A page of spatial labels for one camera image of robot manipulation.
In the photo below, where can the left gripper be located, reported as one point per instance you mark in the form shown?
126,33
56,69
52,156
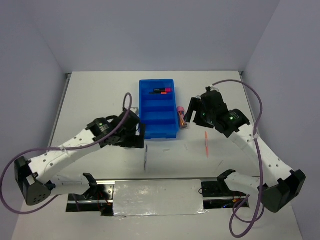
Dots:
136,141

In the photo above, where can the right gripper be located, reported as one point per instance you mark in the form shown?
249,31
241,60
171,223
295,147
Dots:
196,103

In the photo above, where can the pink capped black highlighter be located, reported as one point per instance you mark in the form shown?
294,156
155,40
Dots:
162,90

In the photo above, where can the orange capped black highlighter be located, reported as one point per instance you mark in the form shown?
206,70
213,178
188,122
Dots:
158,93

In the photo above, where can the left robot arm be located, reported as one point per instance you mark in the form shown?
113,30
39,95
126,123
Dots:
40,177

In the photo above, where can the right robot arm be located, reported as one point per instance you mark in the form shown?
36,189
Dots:
278,184

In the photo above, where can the orange thin pen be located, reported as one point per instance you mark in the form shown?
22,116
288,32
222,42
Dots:
206,144

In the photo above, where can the blue plastic compartment tray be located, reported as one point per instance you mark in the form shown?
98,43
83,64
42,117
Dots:
158,111

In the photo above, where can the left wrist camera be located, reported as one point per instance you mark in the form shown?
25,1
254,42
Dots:
135,110

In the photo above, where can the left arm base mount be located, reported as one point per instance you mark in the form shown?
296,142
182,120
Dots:
101,203

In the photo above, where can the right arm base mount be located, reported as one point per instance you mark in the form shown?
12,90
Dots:
216,198

